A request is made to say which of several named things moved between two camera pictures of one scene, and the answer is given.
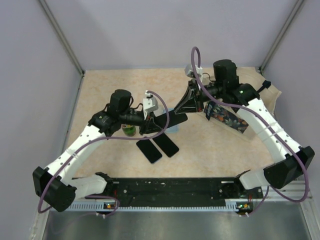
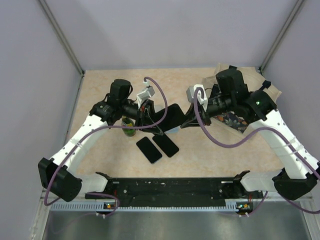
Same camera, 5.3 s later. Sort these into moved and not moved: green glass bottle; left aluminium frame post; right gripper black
Moved: right gripper black
Not moved: left aluminium frame post; green glass bottle
